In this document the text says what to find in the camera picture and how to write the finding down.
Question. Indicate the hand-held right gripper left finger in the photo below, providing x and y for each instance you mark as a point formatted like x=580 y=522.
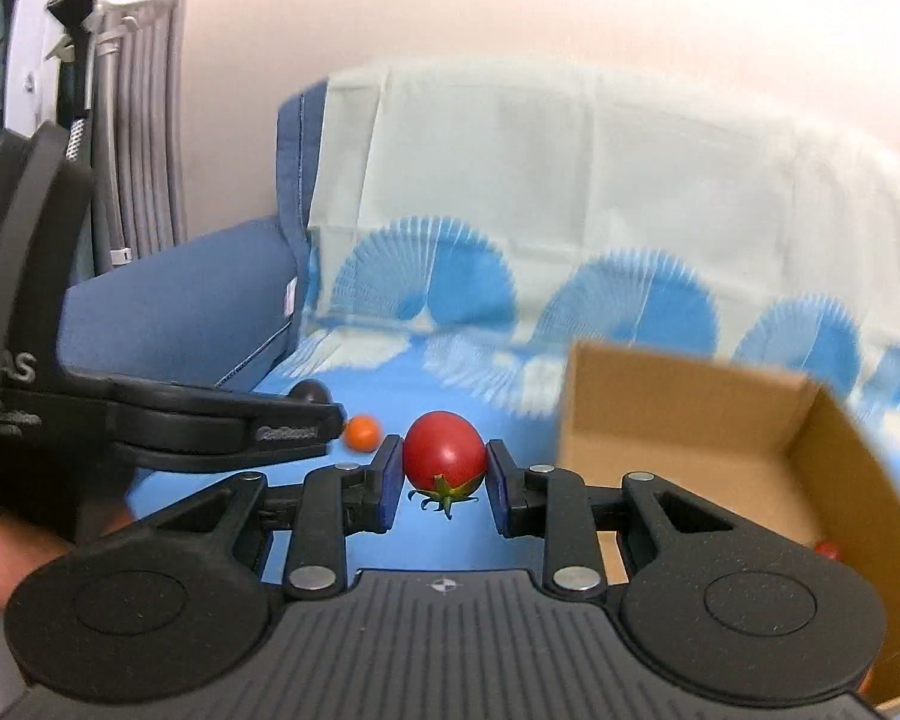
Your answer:
x=390 y=484

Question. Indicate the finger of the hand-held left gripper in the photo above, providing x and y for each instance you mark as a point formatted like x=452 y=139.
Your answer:
x=217 y=459
x=217 y=416

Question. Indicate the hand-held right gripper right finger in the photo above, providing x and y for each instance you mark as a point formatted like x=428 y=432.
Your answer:
x=497 y=491

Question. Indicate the small orange tomato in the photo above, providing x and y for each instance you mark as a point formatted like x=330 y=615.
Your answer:
x=361 y=432

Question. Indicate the red tomato with green stem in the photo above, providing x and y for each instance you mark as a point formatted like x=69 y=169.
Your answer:
x=444 y=454

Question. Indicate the brown cardboard box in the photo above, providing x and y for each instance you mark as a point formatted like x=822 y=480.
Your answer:
x=682 y=420

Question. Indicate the person's left hand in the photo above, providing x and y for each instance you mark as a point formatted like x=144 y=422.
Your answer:
x=7 y=555

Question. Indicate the blue sofa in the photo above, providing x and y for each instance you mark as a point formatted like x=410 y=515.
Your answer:
x=180 y=300

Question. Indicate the grey curtain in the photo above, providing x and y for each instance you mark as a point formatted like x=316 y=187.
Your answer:
x=146 y=135

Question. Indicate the blue fan-print cloth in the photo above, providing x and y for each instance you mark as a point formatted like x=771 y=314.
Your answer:
x=645 y=202

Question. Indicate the small red tomato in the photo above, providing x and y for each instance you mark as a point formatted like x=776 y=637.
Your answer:
x=827 y=549

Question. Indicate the white window frame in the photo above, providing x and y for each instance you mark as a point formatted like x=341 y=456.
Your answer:
x=34 y=52

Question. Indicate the white curtain bracket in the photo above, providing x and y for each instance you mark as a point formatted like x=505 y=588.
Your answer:
x=131 y=4

